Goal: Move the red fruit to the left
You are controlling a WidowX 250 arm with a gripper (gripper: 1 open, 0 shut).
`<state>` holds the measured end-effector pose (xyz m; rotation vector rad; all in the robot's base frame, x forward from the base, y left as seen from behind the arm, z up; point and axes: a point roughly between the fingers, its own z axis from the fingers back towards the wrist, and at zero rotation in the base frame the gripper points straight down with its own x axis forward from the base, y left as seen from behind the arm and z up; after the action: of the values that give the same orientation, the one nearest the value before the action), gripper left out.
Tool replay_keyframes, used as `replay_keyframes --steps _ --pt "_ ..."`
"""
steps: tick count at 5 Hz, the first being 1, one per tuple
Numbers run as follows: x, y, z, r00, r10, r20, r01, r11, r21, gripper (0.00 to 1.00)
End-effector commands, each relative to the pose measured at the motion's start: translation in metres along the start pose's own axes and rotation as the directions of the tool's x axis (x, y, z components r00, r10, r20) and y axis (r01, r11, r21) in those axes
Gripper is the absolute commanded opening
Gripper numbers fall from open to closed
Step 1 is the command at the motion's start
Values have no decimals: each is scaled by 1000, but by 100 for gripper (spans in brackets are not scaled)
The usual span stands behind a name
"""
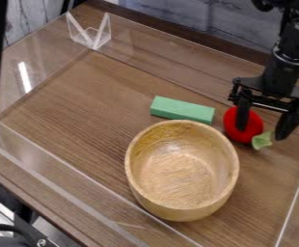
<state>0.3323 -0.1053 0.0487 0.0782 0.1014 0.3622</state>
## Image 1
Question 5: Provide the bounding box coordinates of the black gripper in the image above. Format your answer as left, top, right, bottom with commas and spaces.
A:
228, 76, 299, 141

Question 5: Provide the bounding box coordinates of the red plush strawberry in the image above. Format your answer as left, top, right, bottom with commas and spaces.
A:
223, 106, 273, 151

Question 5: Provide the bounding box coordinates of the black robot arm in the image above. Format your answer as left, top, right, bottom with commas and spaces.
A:
228, 0, 299, 141

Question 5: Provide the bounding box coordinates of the green foam block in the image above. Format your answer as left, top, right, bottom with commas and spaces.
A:
149, 96, 215, 124

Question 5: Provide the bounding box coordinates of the wooden bowl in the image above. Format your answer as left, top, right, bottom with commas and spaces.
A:
125, 120, 240, 222

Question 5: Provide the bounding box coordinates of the clear acrylic corner bracket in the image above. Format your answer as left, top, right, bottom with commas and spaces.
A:
65, 13, 112, 50

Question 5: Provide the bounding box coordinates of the clear acrylic tray wall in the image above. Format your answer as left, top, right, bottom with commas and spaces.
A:
0, 123, 201, 247

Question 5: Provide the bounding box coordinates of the black cable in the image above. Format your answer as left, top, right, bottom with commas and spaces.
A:
0, 223, 28, 247

